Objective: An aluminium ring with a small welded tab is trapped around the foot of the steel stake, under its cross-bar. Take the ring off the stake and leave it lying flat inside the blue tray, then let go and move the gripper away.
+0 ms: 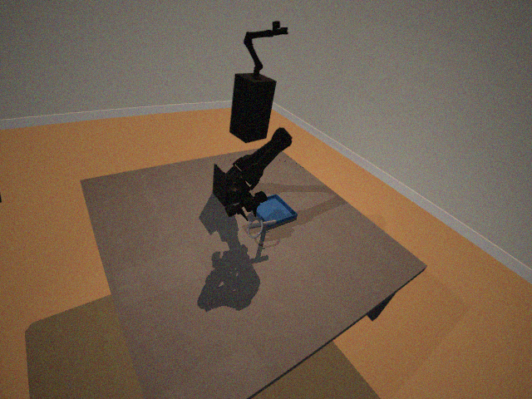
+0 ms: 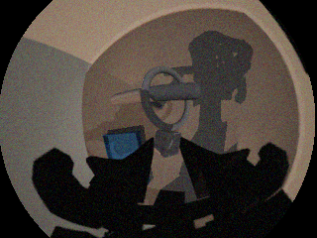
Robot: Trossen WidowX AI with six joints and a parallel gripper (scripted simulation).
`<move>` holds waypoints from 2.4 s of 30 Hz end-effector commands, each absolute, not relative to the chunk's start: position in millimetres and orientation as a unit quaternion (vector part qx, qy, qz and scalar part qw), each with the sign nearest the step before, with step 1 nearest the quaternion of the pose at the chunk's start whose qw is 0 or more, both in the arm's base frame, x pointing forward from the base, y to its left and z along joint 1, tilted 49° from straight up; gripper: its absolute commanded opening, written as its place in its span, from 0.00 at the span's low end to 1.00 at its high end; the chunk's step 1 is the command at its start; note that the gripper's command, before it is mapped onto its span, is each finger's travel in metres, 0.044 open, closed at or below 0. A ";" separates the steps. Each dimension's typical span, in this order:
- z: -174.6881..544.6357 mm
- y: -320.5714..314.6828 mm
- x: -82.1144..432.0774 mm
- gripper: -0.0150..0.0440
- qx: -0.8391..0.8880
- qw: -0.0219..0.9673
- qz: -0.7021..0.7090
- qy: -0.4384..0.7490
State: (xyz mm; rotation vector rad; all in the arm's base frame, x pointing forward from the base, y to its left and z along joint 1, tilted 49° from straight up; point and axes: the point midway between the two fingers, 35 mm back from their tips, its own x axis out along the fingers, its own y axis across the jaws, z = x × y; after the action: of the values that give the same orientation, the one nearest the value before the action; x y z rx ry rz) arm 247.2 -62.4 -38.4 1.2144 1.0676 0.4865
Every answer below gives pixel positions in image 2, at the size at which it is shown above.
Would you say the blue tray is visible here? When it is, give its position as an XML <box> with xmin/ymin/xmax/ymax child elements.
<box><xmin>103</xmin><ymin>131</ymin><xmax>142</xmax><ymax>160</ymax></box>

